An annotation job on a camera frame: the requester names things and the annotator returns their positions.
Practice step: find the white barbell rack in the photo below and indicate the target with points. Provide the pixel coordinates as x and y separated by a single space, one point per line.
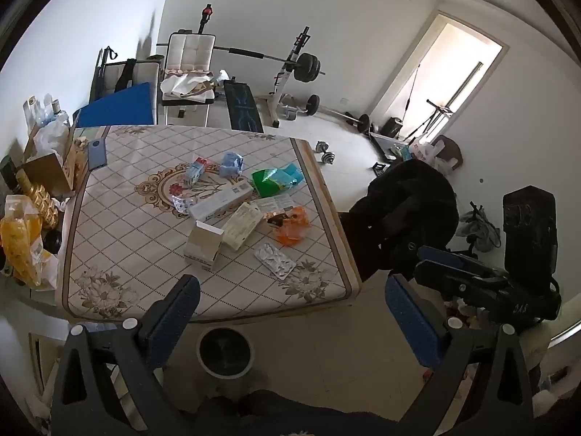
283 86

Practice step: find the black tripod stand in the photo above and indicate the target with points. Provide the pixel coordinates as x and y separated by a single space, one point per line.
433 116

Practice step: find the white paper leaflet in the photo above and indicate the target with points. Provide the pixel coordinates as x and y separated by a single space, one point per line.
274 203

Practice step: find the round white waste bin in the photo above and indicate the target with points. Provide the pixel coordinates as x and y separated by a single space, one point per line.
224 353

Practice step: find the white plastic bag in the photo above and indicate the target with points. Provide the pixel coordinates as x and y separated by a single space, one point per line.
50 136

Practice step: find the orange plastic wrapper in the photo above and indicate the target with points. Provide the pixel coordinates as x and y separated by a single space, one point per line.
294 230

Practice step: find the grey cloth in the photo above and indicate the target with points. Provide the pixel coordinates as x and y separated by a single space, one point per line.
479 229

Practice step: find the crumpled blue wrapper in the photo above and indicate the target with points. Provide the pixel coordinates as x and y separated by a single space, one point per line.
230 163

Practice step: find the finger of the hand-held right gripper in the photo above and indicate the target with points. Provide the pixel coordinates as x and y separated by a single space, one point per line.
442 256
435 277

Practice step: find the silver blister pack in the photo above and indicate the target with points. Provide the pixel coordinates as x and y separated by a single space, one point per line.
274 260

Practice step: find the blue mat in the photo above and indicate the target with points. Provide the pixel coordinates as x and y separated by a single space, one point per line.
115 105

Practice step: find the blue-grey phone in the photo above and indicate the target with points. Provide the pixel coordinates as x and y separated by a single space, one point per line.
97 153

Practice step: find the black jacket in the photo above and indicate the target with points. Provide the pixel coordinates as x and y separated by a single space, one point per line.
404 213

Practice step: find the small blue and white box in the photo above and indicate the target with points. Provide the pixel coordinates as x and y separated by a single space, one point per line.
196 171

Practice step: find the brown bag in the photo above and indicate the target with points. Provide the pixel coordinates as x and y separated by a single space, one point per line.
449 150

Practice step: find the upright white carton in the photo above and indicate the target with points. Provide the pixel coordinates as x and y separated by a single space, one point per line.
202 245

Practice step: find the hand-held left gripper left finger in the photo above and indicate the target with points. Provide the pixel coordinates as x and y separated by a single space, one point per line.
174 322

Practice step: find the barbell with black plates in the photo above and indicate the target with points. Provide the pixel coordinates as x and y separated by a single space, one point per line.
306 67

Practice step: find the long white carton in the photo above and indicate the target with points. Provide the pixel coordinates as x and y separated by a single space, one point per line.
218 204

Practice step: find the yellow plastic bag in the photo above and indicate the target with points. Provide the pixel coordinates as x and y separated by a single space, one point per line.
18 236

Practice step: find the dotted blister pack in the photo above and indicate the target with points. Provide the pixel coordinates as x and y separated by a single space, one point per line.
184 204

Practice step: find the cream cloth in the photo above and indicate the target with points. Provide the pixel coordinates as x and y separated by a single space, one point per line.
184 82

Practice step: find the black weight bench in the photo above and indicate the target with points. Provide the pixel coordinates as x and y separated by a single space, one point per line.
243 102

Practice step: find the black speaker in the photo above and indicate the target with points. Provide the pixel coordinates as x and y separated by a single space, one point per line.
392 127

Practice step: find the white folding bed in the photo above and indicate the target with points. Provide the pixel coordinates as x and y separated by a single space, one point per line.
131 75

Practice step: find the green and blue packet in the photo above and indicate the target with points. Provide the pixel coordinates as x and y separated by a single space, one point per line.
268 181

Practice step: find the floor barbell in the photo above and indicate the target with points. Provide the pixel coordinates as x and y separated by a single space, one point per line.
361 122

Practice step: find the floral patterned table cover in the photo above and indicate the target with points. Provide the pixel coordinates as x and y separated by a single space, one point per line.
131 218

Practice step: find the gold bottle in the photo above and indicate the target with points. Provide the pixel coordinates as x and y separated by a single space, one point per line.
38 196

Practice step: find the person's dark trousers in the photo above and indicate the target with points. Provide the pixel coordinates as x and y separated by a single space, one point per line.
290 418

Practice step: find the brown cardboard box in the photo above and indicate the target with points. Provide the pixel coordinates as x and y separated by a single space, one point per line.
50 168

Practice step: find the white padded chair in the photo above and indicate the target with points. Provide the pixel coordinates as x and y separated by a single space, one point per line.
190 52

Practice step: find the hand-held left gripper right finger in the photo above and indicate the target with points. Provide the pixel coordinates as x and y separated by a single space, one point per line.
411 322

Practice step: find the flat cream box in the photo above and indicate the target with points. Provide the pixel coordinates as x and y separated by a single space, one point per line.
240 227

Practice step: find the red and black vacuum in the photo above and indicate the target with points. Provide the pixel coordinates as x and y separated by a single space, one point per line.
206 12

